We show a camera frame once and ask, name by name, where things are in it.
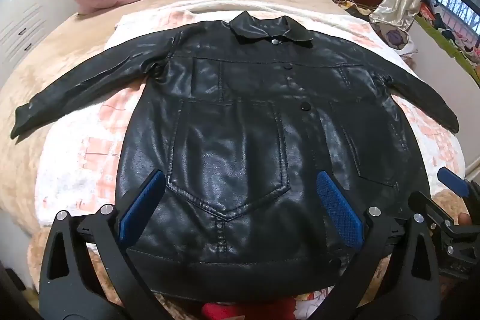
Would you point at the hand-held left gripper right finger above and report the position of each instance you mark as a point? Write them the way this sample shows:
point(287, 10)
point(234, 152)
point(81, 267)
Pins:
point(337, 203)

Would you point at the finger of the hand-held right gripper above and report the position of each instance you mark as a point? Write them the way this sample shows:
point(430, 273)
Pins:
point(452, 179)
point(429, 209)

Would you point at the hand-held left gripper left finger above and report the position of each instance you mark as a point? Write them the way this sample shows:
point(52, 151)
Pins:
point(142, 200)

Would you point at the black leather jacket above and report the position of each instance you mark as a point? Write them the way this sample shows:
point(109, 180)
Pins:
point(232, 140)

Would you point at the heap of colourful clothes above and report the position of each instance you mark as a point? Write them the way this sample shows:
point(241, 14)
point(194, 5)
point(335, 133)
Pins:
point(455, 31)

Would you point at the bag of clothes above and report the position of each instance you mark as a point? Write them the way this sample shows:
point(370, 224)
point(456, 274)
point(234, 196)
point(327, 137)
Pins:
point(393, 39)

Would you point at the person's right hand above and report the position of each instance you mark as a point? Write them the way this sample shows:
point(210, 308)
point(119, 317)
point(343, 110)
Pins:
point(465, 219)

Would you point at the white orange bear-print blanket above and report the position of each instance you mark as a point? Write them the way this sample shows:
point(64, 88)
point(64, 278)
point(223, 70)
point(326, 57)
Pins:
point(75, 162)

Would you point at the red cloth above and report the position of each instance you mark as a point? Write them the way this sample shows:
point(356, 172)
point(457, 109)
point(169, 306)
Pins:
point(232, 310)

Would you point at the green windowsill mat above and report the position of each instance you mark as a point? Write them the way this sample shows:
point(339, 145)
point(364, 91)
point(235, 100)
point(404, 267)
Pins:
point(435, 33)

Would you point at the white wardrobe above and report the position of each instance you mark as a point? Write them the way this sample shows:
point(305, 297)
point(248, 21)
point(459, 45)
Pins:
point(26, 5)

